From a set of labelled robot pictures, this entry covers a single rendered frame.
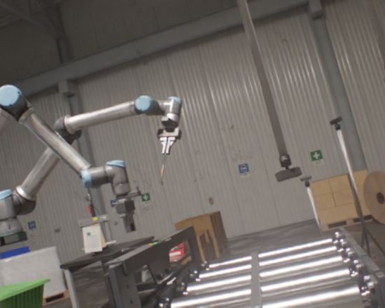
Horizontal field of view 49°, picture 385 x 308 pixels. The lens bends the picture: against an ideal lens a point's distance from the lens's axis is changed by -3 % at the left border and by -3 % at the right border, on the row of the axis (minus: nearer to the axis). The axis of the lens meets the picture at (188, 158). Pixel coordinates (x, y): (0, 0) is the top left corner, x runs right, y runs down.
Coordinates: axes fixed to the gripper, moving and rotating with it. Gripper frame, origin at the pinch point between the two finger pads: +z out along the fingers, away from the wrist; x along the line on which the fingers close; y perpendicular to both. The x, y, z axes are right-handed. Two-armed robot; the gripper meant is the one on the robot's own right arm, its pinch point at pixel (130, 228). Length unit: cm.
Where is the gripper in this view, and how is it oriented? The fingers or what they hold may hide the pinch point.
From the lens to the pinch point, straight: 218.5
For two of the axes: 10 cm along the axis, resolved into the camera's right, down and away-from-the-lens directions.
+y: -9.4, 2.5, 2.2
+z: 2.4, 9.7, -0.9
